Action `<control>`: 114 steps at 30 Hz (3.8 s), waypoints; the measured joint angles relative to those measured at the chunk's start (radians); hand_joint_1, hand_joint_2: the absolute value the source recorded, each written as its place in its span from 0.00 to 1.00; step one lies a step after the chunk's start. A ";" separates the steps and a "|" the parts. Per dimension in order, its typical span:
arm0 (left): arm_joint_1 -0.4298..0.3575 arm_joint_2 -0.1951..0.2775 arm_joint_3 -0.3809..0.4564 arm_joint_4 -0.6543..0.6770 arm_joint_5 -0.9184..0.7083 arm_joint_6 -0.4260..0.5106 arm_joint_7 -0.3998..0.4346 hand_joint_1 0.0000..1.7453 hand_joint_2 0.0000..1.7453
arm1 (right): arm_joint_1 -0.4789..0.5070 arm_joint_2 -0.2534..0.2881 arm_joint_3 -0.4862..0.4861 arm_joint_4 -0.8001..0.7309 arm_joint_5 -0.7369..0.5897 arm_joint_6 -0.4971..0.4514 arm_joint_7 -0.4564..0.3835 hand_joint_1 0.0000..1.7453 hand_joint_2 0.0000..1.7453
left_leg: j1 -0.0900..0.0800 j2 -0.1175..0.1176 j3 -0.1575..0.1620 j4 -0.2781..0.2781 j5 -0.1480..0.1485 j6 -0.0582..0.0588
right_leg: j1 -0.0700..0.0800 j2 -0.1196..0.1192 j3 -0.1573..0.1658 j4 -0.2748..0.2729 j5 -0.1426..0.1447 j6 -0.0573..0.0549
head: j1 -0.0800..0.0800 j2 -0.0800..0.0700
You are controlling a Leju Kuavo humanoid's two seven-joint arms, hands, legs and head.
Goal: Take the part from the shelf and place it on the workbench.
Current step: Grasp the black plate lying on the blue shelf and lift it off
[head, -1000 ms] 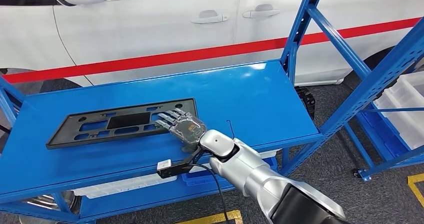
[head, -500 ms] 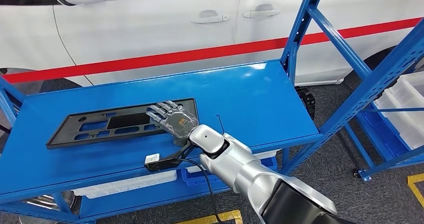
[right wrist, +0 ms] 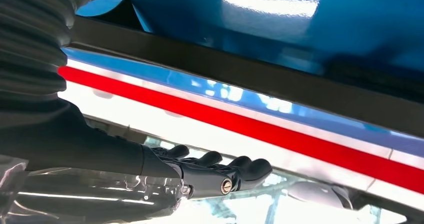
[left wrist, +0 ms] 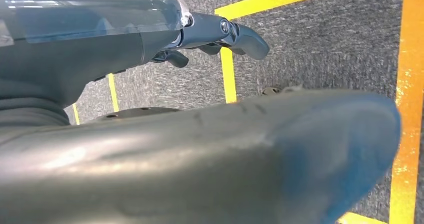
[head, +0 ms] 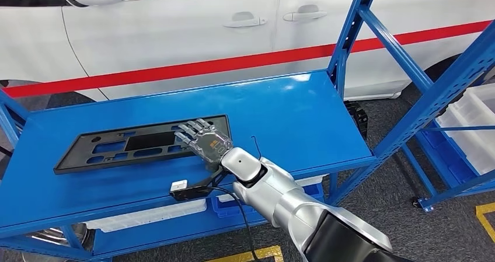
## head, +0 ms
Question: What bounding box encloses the blue metal shelf rack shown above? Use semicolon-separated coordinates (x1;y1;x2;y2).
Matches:
0;0;495;262
402;74;495;214

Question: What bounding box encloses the chrome base stanchion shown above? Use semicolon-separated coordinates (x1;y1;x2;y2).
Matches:
23;223;93;262

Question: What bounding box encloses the blue plastic bin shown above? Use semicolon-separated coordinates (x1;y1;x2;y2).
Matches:
416;130;495;193
210;183;325;218

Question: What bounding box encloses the white car door handle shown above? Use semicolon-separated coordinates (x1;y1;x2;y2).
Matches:
223;11;269;28
283;4;328;22

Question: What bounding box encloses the black ribbed object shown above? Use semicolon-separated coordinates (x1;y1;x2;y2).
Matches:
344;100;369;141

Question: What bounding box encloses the black plastic plate frame part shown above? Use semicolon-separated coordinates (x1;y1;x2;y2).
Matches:
53;114;232;175

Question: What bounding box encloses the black camera cable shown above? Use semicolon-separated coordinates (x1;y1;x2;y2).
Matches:
210;186;264;262

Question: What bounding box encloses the white car with red stripe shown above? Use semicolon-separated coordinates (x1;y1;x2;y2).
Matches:
0;0;495;103

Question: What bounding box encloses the yellow floor tape square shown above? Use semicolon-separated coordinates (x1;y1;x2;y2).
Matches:
203;245;285;262
475;202;495;242

